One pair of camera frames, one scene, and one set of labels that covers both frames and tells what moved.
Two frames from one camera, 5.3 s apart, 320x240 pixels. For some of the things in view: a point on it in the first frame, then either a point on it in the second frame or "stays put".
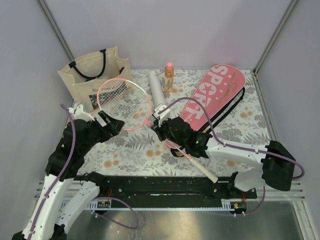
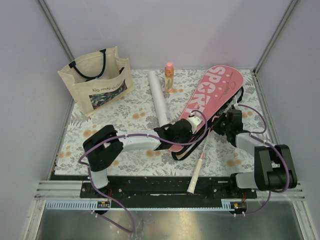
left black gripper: (113, 127) to (190, 136)
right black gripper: (158, 128) to (216, 122)
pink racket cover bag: (221, 88) stays put
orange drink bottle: (169, 77) stays put
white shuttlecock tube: (157, 93) stays put
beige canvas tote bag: (83, 76) stays put
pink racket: (128, 103) to (199, 163)
